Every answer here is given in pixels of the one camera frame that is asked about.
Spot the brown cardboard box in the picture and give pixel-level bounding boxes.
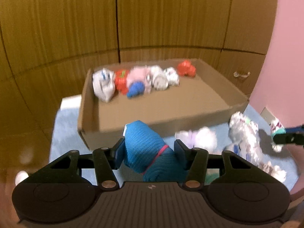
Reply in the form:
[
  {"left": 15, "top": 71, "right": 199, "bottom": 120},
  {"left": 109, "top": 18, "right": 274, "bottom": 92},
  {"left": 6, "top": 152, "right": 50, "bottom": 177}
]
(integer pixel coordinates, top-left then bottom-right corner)
[{"left": 77, "top": 59, "right": 249, "bottom": 150}]

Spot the orange bag with green tie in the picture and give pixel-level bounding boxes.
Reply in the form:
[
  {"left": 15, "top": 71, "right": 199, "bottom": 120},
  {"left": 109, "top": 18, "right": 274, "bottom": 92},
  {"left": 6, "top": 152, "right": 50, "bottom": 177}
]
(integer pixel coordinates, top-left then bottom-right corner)
[{"left": 114, "top": 69, "right": 129, "bottom": 95}]

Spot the white wall socket plate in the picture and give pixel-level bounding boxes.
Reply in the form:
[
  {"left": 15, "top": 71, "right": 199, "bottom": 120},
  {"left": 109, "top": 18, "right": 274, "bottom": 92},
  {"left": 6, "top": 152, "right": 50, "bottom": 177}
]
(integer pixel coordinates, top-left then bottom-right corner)
[{"left": 260, "top": 107, "right": 276, "bottom": 125}]

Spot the small orange plastic bag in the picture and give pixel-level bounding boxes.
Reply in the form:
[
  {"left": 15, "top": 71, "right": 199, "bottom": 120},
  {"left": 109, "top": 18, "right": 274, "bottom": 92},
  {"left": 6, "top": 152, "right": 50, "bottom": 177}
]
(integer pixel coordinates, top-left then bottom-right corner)
[{"left": 177, "top": 60, "right": 196, "bottom": 77}]

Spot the upper metal drawer handle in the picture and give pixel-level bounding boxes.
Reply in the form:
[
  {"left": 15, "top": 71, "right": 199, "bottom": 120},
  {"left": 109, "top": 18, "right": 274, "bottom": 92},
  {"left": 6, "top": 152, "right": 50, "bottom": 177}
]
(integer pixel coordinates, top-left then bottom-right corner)
[{"left": 233, "top": 72, "right": 251, "bottom": 79}]

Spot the white fluffy sock bundle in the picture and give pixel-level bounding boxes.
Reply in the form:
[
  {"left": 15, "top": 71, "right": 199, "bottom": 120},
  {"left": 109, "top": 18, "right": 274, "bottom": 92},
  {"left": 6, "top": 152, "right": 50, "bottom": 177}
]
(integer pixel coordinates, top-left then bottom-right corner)
[{"left": 175, "top": 127, "right": 217, "bottom": 152}]

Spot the white blue striped sock bundle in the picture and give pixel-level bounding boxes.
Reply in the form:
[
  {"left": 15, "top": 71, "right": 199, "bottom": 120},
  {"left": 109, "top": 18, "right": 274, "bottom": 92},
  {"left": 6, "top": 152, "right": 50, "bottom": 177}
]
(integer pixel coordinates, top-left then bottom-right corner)
[{"left": 92, "top": 68, "right": 116, "bottom": 102}]

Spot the wooden wardrobe with drawers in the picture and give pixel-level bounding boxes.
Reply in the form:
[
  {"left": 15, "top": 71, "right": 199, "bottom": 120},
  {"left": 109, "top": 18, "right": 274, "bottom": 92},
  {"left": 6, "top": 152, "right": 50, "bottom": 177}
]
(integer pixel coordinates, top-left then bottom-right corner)
[{"left": 1, "top": 0, "right": 278, "bottom": 170}]

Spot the clear plastic bundle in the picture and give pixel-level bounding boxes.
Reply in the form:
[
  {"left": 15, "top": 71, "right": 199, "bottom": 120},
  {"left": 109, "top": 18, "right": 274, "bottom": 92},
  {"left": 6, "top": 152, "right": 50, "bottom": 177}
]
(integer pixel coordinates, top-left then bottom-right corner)
[{"left": 225, "top": 112, "right": 263, "bottom": 166}]

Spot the pink fluffy plush toy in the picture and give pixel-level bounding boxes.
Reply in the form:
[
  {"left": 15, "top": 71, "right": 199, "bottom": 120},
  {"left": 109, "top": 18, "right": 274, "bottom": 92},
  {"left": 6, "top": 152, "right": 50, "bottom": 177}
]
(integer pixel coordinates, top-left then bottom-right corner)
[{"left": 126, "top": 66, "right": 152, "bottom": 98}]

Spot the white pink bundle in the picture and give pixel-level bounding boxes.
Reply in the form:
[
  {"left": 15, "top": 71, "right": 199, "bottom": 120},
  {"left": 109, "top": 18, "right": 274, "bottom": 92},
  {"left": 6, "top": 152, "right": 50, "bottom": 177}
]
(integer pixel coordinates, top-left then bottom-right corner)
[{"left": 258, "top": 161, "right": 287, "bottom": 183}]

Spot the large white bundle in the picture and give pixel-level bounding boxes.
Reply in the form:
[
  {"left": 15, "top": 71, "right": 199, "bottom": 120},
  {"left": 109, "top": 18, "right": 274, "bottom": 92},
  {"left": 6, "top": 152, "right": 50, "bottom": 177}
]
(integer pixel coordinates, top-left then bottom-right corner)
[{"left": 150, "top": 65, "right": 169, "bottom": 91}]

